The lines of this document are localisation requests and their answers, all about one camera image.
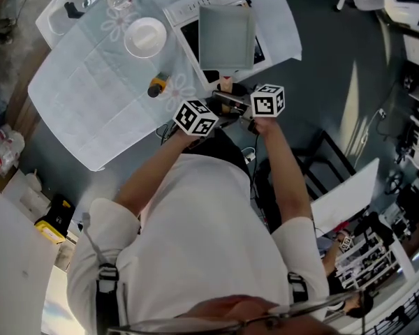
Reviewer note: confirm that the white stove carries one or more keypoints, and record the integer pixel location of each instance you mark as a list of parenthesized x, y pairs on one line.
[(186, 19)]

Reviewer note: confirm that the yellow and black tool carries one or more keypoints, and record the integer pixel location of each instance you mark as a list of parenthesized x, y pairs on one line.
[(159, 83)]

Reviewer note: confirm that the white plastic chair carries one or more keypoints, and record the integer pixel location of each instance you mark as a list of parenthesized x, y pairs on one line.
[(52, 19)]

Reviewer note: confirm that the person's black trousers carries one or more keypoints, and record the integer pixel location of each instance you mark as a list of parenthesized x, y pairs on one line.
[(230, 152)]

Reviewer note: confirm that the yellow and black toolbox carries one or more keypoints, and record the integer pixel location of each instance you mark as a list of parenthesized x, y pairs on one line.
[(54, 220)]

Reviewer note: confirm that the small black object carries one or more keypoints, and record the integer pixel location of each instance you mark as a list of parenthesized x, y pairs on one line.
[(72, 9)]

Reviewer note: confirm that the white board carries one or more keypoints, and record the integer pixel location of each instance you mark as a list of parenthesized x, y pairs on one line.
[(349, 194)]

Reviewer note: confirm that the clear plastic bags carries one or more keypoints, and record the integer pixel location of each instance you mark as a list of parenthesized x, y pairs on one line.
[(5, 145)]

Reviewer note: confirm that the person's face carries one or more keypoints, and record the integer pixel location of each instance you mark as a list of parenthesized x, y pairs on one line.
[(237, 311)]

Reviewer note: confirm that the large white panel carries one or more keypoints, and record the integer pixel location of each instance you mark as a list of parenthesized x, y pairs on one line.
[(14, 264)]

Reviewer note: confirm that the person's eyeglasses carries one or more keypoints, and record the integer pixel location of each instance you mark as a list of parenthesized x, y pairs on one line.
[(293, 309)]

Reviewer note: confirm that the white power adapter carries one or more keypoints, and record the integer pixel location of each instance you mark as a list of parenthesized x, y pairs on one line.
[(249, 154)]

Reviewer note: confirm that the person's right forearm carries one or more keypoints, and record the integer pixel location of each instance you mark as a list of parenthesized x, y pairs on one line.
[(283, 173)]

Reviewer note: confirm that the grey square frying pan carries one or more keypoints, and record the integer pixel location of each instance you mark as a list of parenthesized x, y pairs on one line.
[(227, 37)]

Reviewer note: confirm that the person's white shirt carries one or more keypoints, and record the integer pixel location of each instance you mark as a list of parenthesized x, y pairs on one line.
[(202, 239)]

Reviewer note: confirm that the white round plate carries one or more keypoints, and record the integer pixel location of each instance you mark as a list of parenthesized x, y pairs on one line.
[(145, 37)]

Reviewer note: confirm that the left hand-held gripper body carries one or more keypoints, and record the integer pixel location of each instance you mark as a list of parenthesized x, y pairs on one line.
[(195, 118)]

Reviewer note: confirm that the cardboard box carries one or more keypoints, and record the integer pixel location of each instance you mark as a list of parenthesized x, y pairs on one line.
[(7, 181)]

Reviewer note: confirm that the person's left forearm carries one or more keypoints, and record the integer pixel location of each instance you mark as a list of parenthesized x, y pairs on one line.
[(150, 176)]

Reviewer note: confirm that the light blue floral tablecloth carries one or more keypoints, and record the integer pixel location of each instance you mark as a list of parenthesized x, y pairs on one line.
[(104, 93)]

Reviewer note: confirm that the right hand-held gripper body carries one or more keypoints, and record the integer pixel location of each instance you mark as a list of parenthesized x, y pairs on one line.
[(267, 100)]

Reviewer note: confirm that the white desk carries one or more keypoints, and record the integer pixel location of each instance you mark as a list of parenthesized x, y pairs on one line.
[(405, 12)]

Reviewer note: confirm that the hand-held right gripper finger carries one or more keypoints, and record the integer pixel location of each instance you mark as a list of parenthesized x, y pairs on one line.
[(230, 98)]

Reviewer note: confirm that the black metal frame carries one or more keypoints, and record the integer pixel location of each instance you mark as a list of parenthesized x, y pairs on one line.
[(326, 162)]

